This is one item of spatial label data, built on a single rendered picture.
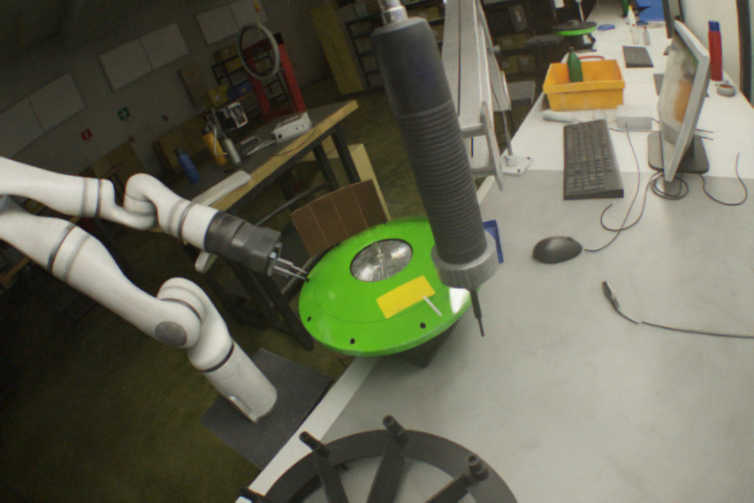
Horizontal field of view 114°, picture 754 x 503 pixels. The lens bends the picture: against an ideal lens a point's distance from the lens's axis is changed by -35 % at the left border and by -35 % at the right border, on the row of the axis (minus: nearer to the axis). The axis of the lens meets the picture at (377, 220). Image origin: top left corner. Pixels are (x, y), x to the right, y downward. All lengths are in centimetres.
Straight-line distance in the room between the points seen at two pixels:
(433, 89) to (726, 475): 56
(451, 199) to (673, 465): 46
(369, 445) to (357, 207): 103
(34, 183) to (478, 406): 78
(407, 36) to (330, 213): 122
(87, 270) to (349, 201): 100
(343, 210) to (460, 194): 117
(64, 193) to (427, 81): 62
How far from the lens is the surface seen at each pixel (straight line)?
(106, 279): 63
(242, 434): 83
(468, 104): 37
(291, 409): 80
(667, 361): 65
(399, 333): 51
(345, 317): 55
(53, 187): 71
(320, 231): 142
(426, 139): 23
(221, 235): 64
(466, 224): 26
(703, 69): 86
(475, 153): 40
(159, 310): 62
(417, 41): 21
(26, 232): 70
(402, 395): 63
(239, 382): 74
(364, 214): 142
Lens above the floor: 144
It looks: 29 degrees down
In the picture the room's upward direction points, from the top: 22 degrees counter-clockwise
